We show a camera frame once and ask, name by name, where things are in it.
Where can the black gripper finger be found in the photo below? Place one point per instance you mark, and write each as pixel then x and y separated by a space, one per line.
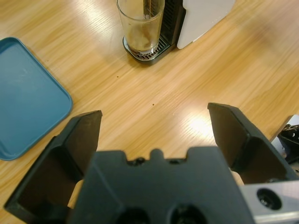
pixel 51 168
pixel 247 149

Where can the clear drinking glass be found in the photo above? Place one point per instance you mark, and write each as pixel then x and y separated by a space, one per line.
pixel 142 28

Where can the white capsule coffee machine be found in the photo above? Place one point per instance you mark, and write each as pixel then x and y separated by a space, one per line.
pixel 203 21

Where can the teal plastic tray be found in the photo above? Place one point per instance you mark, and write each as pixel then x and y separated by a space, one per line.
pixel 28 98

